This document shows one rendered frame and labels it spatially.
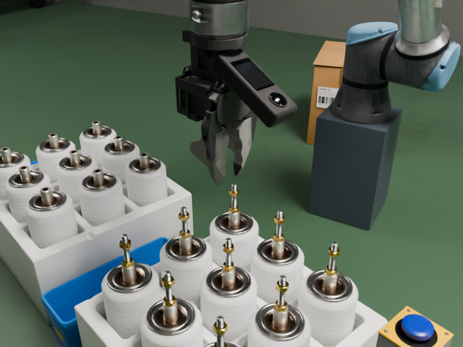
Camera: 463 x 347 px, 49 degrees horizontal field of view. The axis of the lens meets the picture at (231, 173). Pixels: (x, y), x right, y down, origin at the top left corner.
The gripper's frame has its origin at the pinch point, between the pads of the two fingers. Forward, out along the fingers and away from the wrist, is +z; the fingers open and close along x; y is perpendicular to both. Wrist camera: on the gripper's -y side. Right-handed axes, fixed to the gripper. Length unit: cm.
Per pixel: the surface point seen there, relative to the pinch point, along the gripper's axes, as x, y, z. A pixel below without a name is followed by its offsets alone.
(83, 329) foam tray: 17.6, 19.6, 32.1
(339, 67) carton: -97, 40, 17
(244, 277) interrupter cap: -2.4, -0.7, 20.9
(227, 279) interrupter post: 1.0, 0.1, 19.6
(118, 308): 14.8, 11.6, 23.7
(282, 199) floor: -58, 32, 46
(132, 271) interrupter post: 10.5, 12.5, 19.2
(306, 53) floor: -185, 112, 46
